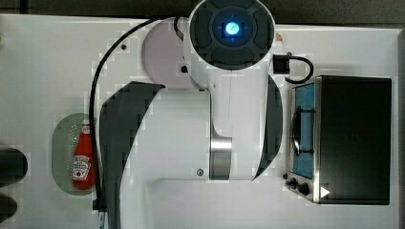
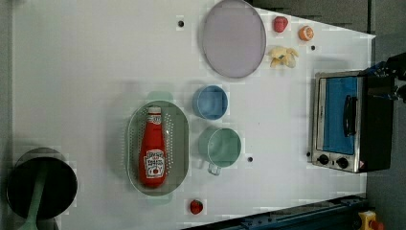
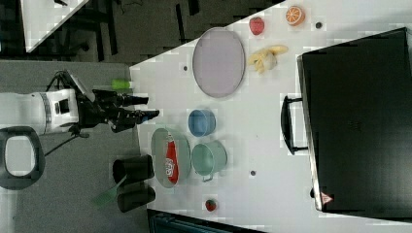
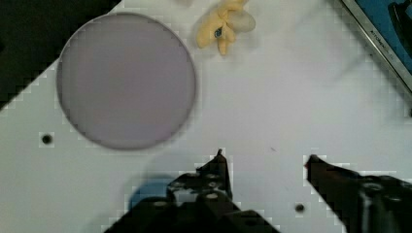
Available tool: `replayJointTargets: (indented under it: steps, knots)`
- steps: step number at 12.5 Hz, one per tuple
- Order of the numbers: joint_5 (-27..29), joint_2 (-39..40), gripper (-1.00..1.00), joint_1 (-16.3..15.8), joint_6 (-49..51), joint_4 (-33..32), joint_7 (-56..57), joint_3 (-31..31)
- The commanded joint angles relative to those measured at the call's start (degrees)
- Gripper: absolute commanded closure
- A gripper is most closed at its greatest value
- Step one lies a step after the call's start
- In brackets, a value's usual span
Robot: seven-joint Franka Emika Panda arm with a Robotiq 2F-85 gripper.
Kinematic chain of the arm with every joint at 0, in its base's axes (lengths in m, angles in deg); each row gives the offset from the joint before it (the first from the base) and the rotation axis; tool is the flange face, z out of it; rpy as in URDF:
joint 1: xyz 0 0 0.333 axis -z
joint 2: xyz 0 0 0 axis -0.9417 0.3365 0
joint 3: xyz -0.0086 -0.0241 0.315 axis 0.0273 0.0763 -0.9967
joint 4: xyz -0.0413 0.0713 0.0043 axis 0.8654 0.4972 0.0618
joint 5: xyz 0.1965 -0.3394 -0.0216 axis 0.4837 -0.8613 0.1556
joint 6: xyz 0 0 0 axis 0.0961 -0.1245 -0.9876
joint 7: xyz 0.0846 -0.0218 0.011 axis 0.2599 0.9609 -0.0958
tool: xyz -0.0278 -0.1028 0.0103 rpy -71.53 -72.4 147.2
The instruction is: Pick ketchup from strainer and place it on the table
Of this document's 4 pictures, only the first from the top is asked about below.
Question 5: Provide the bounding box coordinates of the red felt ketchup bottle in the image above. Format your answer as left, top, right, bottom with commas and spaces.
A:
72, 118, 95, 190

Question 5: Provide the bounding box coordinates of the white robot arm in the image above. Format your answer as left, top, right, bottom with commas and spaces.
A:
98, 0, 283, 229

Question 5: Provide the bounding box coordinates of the grey-green oval strainer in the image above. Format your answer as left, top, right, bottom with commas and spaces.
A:
52, 114, 96, 196

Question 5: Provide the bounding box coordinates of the lilac round plate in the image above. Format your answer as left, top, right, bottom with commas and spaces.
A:
141, 17, 197, 90

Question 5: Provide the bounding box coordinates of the short black looped cable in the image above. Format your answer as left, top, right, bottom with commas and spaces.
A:
273, 54, 314, 85

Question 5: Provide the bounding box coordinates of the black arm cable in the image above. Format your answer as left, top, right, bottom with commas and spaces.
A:
88, 16, 189, 212

